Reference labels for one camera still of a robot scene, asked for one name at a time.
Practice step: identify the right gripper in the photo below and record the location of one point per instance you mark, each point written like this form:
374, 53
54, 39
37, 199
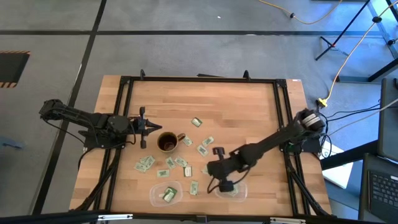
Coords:
220, 169

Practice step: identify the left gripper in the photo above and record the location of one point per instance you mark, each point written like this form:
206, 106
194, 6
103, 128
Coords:
142, 127

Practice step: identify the teal and brown ceramic mug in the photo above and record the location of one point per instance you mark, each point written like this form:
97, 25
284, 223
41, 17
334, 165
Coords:
168, 142

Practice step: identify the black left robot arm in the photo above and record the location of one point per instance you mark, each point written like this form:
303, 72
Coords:
77, 117

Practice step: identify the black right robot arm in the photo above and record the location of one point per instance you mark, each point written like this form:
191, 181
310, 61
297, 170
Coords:
273, 139

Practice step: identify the clear plastic bin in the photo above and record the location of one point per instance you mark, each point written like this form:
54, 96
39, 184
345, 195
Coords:
243, 193
155, 199

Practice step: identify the white box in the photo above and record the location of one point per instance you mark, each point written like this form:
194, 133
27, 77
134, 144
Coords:
339, 175

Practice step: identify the black overhead beam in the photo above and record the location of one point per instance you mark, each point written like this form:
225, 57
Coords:
46, 218

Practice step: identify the black side desk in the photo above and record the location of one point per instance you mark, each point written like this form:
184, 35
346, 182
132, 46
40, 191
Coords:
363, 193

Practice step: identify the hazard-striped black floor mat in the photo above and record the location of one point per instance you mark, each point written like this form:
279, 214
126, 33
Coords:
12, 67

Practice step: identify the black laptop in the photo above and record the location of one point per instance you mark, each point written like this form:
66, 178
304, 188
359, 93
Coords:
384, 193

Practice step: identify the dark grey monitor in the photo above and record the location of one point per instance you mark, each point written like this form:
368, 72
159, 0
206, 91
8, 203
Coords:
388, 124

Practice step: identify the black tripod stand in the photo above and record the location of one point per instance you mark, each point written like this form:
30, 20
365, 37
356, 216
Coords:
342, 30

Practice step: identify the black metal bar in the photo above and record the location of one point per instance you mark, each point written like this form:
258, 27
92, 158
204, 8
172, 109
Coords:
385, 70

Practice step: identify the black aluminium table frame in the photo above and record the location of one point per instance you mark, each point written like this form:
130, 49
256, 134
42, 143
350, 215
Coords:
202, 79

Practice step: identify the silver metal frame leg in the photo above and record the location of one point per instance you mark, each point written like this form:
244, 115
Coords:
384, 29

